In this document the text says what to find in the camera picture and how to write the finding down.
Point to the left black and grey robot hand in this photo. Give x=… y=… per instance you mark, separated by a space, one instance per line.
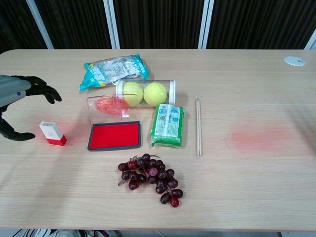
x=14 y=89

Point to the small red object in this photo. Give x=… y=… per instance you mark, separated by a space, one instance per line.
x=51 y=132

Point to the teal snack bag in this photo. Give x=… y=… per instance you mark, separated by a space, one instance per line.
x=111 y=70

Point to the red ink pad case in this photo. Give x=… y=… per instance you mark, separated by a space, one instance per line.
x=115 y=135

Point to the yellow tennis ball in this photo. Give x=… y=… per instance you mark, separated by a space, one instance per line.
x=132 y=93
x=155 y=93

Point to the clear plastic ball tube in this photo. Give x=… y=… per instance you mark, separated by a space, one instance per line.
x=171 y=90

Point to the green tissue pack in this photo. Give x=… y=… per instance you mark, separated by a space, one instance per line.
x=168 y=126

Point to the dark red grape bunch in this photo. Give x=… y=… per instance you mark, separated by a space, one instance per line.
x=150 y=174

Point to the white partition post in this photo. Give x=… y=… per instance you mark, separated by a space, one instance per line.
x=111 y=24
x=39 y=24
x=206 y=24
x=311 y=43

